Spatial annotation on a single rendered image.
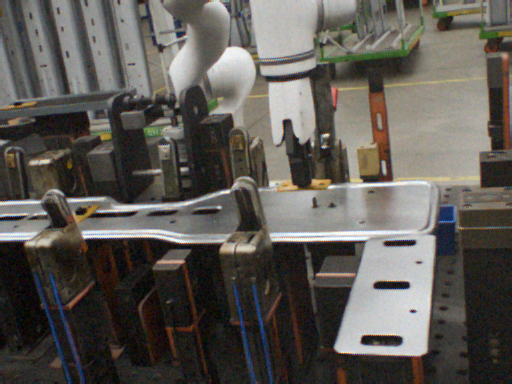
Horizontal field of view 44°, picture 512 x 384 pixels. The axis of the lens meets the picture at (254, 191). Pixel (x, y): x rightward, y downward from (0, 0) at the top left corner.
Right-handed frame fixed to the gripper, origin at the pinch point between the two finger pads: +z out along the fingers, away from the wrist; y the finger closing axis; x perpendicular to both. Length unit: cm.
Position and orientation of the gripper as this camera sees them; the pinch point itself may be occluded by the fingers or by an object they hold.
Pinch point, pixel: (302, 169)
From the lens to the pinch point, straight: 100.4
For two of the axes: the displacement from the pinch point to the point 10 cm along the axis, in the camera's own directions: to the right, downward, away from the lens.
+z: 1.6, 9.3, 3.4
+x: 9.5, -0.5, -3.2
